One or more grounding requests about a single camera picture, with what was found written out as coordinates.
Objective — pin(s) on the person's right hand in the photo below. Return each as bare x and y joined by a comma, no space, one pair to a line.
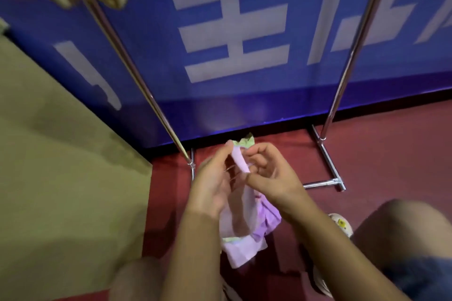
279,184

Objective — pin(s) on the person's left hand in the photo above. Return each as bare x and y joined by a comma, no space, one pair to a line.
206,188

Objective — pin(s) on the person's right thumb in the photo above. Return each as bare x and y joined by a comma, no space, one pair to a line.
257,180

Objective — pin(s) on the person's left thumb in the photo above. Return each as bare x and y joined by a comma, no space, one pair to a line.
223,156

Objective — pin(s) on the pink garment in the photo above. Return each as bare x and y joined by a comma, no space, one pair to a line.
243,216

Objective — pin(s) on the person's left forearm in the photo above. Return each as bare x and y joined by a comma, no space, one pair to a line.
192,258

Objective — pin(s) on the person's right forearm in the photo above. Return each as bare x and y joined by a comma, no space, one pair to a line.
339,255

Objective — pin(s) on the metal clothes rack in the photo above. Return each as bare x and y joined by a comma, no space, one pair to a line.
155,106

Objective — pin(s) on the white right shoe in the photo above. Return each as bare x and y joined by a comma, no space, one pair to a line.
340,223

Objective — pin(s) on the white shoe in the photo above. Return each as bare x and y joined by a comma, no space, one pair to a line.
230,293
340,223

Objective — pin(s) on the white left shoe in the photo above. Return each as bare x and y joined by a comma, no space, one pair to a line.
230,293

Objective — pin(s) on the blue banner with white print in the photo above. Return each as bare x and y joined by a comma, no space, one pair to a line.
148,29

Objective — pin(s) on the person's left leg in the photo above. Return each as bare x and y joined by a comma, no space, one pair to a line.
139,281

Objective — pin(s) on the person's leg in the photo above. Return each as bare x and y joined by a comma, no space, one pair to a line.
402,230
139,281

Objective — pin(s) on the person's right leg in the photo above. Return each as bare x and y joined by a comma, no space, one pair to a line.
402,230

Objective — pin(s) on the beige cloth sheet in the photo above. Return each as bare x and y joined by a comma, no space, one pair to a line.
53,170

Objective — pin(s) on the blue shorts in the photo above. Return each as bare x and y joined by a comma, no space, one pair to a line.
423,281

